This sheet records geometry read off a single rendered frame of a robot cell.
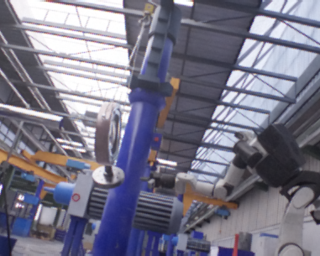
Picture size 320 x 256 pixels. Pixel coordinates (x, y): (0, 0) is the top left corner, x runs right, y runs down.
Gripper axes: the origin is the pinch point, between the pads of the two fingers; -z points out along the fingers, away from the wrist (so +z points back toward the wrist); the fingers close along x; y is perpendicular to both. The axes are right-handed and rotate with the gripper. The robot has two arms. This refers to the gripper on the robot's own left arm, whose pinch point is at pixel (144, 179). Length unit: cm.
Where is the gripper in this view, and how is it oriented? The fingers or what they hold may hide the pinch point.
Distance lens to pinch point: 208.0
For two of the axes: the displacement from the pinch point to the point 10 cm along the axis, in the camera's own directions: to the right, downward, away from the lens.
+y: -0.7, 4.3, -9.0
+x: 0.7, -9.0, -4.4
